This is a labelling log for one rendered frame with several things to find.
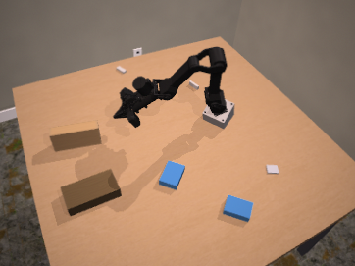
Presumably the blue rectangular block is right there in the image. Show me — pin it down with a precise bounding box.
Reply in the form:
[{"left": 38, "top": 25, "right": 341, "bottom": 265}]
[
  {"left": 223, "top": 195, "right": 253, "bottom": 222},
  {"left": 159, "top": 161, "right": 185, "bottom": 190}
]

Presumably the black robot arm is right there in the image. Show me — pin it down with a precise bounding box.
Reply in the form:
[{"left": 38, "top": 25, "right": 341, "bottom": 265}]
[{"left": 120, "top": 47, "right": 228, "bottom": 117}]

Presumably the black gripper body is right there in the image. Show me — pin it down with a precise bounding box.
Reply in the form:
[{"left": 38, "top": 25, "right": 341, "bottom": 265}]
[{"left": 124, "top": 93, "right": 149, "bottom": 128}]

